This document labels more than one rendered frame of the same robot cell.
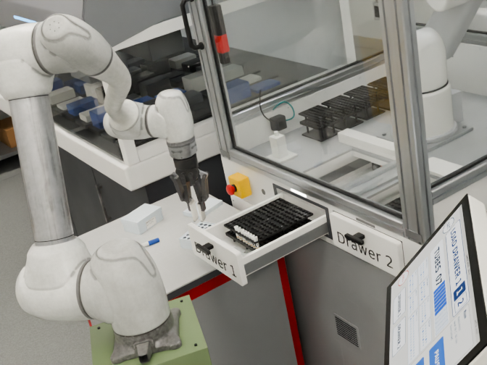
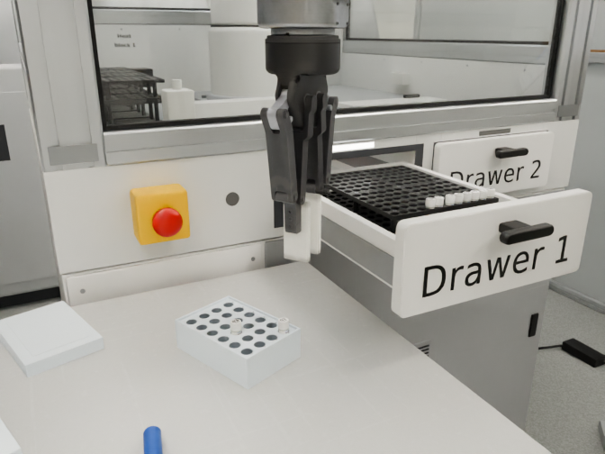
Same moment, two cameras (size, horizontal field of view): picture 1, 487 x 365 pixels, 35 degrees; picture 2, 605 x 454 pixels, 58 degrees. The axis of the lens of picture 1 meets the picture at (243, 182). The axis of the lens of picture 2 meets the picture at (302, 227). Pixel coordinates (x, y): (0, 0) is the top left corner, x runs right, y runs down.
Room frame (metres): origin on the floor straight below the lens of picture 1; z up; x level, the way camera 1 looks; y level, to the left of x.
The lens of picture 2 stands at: (2.24, 0.73, 1.12)
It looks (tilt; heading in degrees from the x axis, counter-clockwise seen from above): 20 degrees down; 272
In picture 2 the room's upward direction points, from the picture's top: straight up
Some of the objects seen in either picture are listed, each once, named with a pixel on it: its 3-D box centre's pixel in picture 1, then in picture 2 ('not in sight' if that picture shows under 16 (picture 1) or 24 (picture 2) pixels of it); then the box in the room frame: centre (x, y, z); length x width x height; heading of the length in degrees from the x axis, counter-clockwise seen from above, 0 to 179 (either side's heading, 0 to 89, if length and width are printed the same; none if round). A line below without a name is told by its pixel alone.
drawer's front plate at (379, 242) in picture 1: (365, 242); (494, 165); (1.91, -0.31, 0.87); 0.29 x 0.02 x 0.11; 29
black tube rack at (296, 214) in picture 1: (269, 227); (397, 206); (2.13, -0.05, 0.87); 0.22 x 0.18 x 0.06; 119
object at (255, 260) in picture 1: (272, 227); (393, 208); (2.13, -0.06, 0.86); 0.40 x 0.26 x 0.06; 119
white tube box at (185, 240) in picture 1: (200, 235); (237, 338); (2.34, 0.18, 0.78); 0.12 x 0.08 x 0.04; 141
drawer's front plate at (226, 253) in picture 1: (216, 253); (497, 249); (2.03, 0.12, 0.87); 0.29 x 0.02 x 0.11; 29
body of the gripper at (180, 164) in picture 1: (187, 167); (302, 80); (2.26, 0.17, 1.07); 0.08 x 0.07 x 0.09; 65
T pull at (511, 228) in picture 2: (206, 247); (519, 230); (2.02, 0.15, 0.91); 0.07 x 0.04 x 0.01; 29
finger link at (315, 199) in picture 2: (201, 210); (308, 222); (2.26, 0.15, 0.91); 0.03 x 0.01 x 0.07; 155
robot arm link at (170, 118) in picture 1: (170, 114); not in sight; (2.27, 0.18, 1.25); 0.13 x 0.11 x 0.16; 67
